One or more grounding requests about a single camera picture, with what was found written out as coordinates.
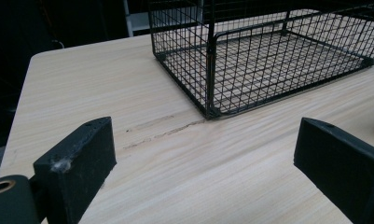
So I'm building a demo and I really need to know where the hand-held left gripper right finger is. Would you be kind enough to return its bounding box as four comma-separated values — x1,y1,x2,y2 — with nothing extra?
293,117,374,224

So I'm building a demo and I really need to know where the black wire mesh basket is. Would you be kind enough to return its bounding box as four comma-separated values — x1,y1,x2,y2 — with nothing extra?
147,0,374,120

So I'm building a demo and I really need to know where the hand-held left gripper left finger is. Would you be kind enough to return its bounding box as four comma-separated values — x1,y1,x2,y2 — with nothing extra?
33,116,118,224

